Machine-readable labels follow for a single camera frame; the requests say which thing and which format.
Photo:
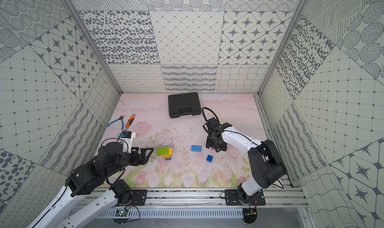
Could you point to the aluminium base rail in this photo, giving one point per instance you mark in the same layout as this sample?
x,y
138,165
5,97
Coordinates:
x,y
213,197

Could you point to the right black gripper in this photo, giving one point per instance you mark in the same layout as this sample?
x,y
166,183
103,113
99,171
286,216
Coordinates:
x,y
209,144

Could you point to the white vented cable duct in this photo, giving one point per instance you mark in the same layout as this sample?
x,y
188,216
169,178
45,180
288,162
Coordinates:
x,y
176,213

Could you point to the orange utility knife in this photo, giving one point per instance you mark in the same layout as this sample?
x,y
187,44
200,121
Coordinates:
x,y
131,119

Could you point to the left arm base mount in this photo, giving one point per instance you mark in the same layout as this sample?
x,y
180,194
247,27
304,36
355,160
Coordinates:
x,y
138,198

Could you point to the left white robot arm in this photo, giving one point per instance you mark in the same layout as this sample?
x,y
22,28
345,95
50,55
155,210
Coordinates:
x,y
81,182

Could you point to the light blue lego brick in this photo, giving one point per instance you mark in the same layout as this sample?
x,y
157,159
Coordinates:
x,y
196,148

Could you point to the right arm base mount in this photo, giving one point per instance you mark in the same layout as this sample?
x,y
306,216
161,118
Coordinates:
x,y
233,197

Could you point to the black plastic tool case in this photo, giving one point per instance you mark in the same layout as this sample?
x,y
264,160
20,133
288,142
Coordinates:
x,y
184,104

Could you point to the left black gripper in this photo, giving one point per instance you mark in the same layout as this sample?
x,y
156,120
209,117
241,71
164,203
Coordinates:
x,y
133,156

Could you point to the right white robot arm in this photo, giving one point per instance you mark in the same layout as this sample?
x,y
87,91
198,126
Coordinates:
x,y
266,164

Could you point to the blue handled pliers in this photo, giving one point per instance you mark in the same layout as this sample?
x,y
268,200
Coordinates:
x,y
121,119

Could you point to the yellow lego brick 2x4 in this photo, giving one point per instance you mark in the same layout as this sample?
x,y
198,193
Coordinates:
x,y
168,155

